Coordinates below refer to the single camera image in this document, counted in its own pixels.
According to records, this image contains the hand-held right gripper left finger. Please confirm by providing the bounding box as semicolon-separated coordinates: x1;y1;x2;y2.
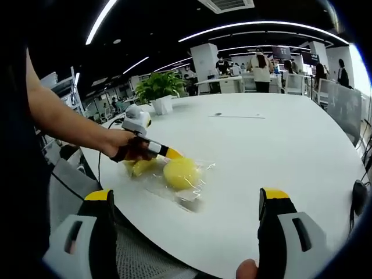
42;188;117;279

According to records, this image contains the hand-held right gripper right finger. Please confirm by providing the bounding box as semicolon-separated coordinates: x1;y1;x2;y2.
257;188;328;279

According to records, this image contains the round yellow silicone block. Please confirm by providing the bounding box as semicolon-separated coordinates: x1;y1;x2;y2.
162;156;202;191

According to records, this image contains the person's left hand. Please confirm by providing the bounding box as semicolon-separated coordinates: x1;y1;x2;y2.
109;130;160;164

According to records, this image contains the person's right hand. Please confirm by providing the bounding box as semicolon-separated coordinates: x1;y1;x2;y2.
235;258;259;279

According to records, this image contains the white plant pot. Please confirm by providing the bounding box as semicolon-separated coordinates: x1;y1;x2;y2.
151;97;174;116

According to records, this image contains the green leafy plant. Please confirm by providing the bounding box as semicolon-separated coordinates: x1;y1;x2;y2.
134;70;187;106

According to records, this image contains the ceiling light strip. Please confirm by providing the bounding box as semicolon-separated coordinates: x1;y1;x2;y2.
123;56;150;75
153;58;193;72
85;0;117;46
177;19;350;47

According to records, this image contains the clear plastic bag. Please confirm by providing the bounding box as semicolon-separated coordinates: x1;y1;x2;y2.
144;158;218;212

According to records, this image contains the white shelf rack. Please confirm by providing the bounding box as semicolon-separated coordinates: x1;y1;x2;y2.
40;66;85;117

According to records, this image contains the black rounded device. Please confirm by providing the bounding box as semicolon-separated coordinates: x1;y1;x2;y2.
350;179;369;233

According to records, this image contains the white work table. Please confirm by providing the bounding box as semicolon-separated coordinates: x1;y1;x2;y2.
194;74;244;95

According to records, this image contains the grey mesh panel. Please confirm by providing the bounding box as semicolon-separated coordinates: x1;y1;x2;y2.
327;83;363;145

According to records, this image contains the ceiling air conditioner vent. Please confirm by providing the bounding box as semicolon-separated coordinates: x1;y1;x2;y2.
197;0;256;15

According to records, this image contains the white chair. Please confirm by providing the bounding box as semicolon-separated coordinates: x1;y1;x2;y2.
283;72;306;95
312;78;335;107

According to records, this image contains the hanging display screen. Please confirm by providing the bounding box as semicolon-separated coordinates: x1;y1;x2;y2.
271;46;291;59
302;52;320;65

